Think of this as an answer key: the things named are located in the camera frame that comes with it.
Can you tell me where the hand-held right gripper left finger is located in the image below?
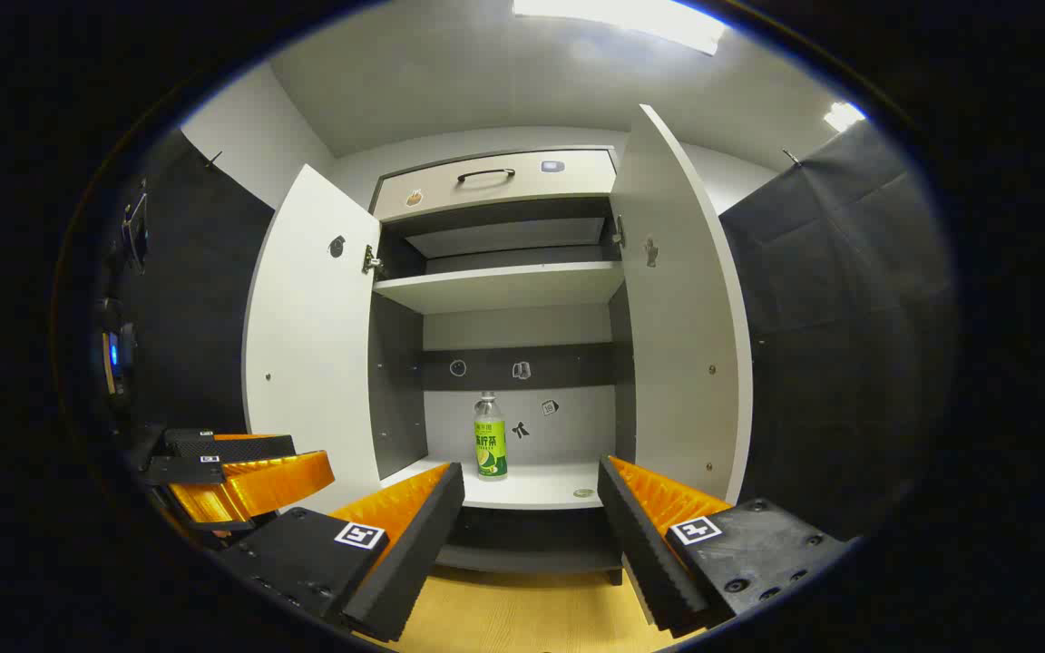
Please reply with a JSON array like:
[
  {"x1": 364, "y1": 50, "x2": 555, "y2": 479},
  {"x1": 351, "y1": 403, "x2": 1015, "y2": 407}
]
[{"x1": 214, "y1": 463, "x2": 466, "y2": 643}]

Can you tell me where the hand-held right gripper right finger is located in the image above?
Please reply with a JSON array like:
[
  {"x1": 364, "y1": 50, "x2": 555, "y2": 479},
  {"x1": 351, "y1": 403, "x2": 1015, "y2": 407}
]
[{"x1": 597, "y1": 455, "x2": 855, "y2": 638}]

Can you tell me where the white cabinet door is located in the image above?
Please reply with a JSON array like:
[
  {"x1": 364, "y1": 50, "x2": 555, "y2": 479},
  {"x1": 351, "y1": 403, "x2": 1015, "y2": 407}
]
[
  {"x1": 241, "y1": 163, "x2": 383, "y2": 513},
  {"x1": 610, "y1": 102, "x2": 755, "y2": 504}
]

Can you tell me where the clear bottle with green label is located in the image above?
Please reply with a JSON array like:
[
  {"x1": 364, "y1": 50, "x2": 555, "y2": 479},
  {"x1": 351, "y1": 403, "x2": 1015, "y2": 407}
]
[{"x1": 474, "y1": 392, "x2": 509, "y2": 482}]

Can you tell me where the white and grey cabinet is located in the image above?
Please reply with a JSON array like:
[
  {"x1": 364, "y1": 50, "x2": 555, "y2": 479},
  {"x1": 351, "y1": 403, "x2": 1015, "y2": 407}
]
[{"x1": 241, "y1": 102, "x2": 755, "y2": 586}]

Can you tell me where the white cabinet shelf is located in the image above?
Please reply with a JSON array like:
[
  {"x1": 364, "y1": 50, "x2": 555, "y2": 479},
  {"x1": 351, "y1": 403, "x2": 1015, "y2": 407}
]
[{"x1": 373, "y1": 261, "x2": 625, "y2": 316}]

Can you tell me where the beige cabinet drawer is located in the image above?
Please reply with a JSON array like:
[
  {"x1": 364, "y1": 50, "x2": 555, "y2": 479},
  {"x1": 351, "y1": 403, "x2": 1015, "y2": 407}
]
[{"x1": 371, "y1": 147, "x2": 619, "y2": 223}]

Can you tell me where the black backdrop cloth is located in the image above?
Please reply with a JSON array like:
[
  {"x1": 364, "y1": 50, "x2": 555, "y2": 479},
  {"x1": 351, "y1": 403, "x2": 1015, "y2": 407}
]
[
  {"x1": 720, "y1": 118, "x2": 954, "y2": 536},
  {"x1": 114, "y1": 127, "x2": 274, "y2": 436}
]

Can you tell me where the large ceiling light panel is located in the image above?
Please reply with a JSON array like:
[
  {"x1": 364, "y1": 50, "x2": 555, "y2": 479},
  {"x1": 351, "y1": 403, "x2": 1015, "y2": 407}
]
[{"x1": 513, "y1": 0, "x2": 728, "y2": 55}]

